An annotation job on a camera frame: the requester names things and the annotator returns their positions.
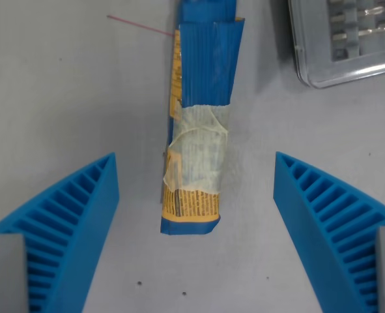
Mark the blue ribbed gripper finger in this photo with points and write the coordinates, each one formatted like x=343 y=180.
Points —
x=81 y=212
x=303 y=212

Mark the blue bag with masking tape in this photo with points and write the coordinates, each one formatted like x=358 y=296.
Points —
x=208 y=65

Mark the clear plastic bit case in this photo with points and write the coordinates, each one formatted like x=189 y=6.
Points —
x=312 y=49

